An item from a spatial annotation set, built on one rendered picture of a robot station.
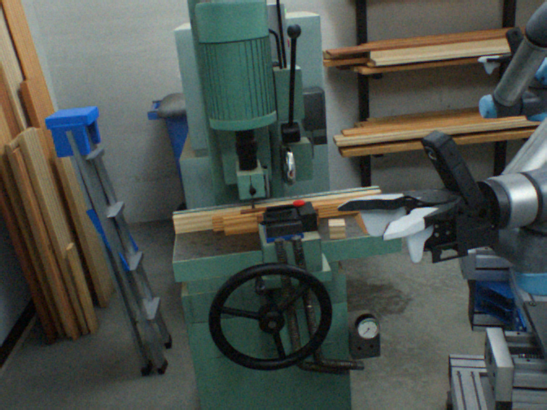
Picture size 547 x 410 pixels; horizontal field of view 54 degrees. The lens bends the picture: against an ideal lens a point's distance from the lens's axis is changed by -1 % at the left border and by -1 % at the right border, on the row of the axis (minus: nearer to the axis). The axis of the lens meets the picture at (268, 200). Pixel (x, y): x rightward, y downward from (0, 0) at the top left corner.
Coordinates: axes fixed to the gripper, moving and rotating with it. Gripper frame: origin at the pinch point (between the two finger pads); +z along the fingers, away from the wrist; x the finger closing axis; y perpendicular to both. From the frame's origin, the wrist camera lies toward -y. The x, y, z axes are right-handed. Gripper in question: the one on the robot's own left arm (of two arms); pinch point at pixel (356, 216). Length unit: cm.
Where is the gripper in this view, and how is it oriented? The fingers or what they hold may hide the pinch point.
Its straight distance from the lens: 70.0
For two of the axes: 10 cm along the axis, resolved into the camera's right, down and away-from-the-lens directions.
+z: -9.6, 1.8, -2.0
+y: 1.3, 9.6, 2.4
